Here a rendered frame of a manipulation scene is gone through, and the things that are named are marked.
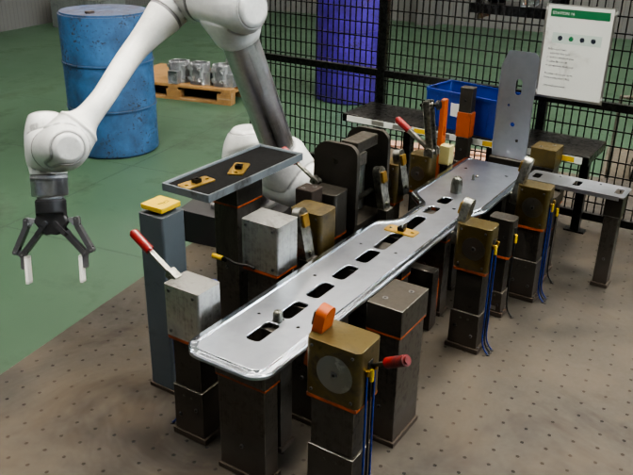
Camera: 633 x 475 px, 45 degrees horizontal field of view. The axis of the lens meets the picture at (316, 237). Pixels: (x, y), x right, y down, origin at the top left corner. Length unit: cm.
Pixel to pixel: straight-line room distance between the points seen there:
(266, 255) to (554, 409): 75
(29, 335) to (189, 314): 209
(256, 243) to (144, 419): 46
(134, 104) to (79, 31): 60
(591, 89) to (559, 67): 13
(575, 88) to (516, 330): 95
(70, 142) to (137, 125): 392
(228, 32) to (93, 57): 360
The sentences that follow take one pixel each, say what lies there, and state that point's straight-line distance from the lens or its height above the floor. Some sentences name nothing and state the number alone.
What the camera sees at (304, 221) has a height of 108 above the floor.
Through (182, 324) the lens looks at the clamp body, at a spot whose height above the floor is 98.
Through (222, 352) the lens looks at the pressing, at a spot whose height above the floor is 100.
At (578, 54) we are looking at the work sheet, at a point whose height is 130.
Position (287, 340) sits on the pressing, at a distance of 144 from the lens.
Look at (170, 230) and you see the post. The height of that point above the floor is 111.
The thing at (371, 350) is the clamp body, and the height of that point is 105.
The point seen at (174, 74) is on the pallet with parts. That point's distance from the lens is 732.
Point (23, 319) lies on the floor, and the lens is 368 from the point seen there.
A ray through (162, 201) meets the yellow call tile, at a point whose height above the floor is 116.
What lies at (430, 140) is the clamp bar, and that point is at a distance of 231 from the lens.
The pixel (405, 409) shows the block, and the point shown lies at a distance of 168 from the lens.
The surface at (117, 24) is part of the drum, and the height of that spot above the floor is 94.
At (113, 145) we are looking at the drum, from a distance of 567.
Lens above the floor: 176
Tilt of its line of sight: 24 degrees down
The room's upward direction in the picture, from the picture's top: 1 degrees clockwise
